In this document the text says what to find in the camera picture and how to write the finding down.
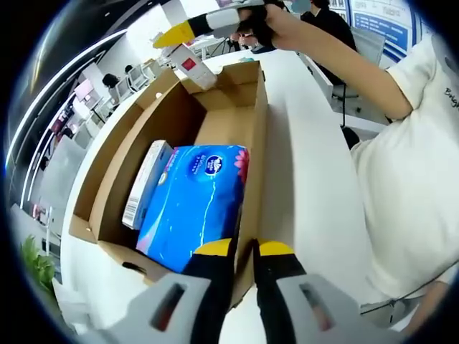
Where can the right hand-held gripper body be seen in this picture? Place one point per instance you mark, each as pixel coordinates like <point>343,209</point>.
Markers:
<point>254,25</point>

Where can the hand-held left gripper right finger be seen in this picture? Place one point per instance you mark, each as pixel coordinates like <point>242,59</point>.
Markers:
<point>322,315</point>

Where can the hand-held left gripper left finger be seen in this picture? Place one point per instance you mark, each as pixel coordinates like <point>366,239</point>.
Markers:
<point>172,311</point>

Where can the white red-label container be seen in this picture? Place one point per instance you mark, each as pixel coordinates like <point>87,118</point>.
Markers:
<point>193,66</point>

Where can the brown cardboard shoe box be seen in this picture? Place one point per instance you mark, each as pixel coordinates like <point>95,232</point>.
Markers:
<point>222,125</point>

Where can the blue tissue pack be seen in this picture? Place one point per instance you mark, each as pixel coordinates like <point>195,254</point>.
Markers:
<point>193,200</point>

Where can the white medicine carton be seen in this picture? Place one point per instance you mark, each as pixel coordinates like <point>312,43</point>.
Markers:
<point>143,186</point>

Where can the person's right hand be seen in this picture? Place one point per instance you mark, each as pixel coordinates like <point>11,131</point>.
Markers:
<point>287,30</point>

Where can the white office chair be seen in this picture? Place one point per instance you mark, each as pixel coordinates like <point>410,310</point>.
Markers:
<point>138,77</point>
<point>369,46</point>

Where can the pink display screen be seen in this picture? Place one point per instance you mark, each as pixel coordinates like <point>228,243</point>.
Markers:
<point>84,91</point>

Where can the green potted plant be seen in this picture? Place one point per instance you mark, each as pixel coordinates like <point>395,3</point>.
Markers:
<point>37,265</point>

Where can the dark rounded object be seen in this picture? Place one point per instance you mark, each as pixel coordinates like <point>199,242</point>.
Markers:
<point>350,138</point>

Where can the white desk partition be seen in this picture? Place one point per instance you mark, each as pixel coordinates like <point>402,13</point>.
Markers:
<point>64,179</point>

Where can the white chest device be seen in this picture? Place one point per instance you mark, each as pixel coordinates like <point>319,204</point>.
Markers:
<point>439,46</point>

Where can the wall poster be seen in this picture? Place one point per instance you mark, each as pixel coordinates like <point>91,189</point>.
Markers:
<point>387,32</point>

